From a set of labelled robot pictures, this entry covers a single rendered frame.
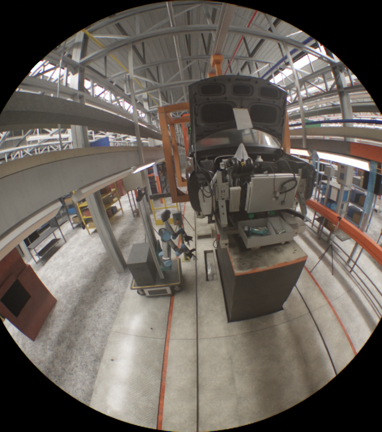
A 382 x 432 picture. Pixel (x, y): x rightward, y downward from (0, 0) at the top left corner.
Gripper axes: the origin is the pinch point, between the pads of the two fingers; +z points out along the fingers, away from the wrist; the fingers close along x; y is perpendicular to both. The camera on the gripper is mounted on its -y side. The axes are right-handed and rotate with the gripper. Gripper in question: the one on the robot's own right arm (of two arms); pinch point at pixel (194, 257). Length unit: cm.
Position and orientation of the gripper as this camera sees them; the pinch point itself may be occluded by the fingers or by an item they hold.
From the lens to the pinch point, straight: 237.8
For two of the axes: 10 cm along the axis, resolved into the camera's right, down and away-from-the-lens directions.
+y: -6.5, 6.9, -3.2
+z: 4.7, 6.9, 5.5
